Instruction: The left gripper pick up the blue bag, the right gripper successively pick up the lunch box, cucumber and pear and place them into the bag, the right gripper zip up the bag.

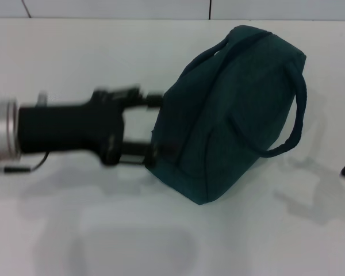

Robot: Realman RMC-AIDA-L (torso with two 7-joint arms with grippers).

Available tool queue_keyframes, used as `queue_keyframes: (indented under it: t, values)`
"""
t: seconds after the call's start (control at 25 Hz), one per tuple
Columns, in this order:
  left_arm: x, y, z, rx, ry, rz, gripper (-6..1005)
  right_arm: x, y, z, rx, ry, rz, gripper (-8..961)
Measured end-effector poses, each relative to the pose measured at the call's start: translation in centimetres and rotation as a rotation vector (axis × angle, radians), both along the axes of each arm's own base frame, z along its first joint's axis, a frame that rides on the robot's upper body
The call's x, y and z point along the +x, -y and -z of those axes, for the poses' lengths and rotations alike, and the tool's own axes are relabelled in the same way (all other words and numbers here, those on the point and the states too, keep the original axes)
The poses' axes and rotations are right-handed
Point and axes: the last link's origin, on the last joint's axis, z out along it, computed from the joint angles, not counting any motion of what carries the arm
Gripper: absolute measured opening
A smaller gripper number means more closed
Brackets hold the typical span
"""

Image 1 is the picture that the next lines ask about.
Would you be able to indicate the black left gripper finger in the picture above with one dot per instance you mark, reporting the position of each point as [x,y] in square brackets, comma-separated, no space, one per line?
[135,96]
[141,155]

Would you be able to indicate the dark teal insulated lunch bag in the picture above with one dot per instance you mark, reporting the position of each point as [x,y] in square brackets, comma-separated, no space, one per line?
[233,115]

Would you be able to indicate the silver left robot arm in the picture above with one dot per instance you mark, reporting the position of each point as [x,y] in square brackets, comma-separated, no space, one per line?
[1,129]

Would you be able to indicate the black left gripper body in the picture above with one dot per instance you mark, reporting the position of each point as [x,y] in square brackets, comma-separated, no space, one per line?
[69,129]

